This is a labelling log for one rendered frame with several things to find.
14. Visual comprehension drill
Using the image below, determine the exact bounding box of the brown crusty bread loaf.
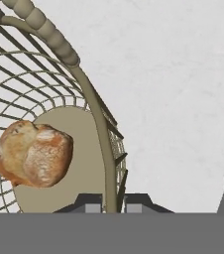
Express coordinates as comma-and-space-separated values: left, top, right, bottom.
0, 119, 74, 190

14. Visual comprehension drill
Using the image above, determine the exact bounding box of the olive wire basket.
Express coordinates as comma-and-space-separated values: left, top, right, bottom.
0, 0, 129, 214

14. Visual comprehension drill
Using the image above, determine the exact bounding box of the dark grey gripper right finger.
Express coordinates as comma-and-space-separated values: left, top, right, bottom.
123, 192, 175, 214

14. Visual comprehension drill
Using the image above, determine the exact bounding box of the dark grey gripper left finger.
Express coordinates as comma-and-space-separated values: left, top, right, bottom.
53, 192, 104, 214

